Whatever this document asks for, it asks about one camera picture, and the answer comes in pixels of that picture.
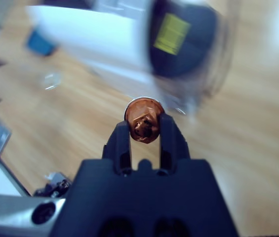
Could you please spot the white capsule coffee machine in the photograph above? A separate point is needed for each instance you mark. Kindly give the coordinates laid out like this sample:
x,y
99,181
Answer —
x,y
92,42

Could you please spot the clear plastic cup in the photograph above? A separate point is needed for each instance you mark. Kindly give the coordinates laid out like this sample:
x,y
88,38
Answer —
x,y
50,81

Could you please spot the orange coffee capsule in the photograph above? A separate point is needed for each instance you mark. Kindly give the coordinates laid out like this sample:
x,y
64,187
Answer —
x,y
142,116

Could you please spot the clear water tank dark lid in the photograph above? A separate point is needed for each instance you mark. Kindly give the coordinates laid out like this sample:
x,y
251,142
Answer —
x,y
184,49

